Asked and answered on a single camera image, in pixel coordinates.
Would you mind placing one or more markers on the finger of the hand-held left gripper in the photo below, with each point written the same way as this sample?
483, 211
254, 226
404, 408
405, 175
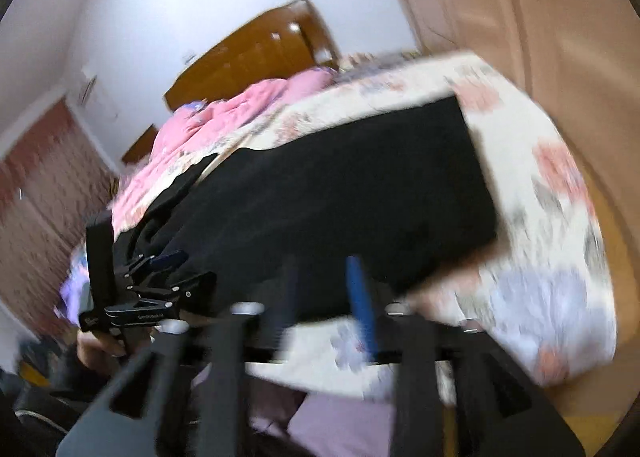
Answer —
167, 259
192, 285

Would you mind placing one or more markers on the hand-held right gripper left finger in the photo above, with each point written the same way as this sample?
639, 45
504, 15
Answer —
286, 297

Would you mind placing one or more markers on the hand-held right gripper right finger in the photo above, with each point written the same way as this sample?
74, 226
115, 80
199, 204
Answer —
362, 307

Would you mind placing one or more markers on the black pants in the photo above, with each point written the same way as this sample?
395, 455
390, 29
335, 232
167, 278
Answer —
325, 197

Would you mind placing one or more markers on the person's left hand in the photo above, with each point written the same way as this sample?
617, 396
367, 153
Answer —
97, 349

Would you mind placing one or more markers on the reddish patterned curtain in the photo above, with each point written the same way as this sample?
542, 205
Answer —
45, 197

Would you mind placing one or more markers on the small wooden nightstand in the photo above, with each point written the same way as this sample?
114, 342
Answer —
139, 147

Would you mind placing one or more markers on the lilac cloth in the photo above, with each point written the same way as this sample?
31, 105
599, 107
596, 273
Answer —
330, 419

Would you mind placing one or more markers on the pink quilt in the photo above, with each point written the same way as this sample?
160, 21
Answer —
210, 127

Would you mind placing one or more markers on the purple floral pillow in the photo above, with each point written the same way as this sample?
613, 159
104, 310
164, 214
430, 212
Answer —
192, 109

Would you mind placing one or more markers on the dark cloth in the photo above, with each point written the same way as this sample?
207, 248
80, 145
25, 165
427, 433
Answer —
30, 404

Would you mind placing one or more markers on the floral bed sheet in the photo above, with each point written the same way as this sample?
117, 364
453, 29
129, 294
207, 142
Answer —
540, 197

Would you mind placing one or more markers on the wooden bed headboard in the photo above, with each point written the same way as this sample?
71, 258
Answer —
250, 57

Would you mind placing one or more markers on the beige wooden wardrobe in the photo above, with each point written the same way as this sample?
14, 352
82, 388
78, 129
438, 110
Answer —
525, 12

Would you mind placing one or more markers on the white wall switch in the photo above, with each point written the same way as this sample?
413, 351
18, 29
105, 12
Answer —
90, 84

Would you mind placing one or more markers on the white wall socket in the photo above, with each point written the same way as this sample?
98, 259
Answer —
189, 57

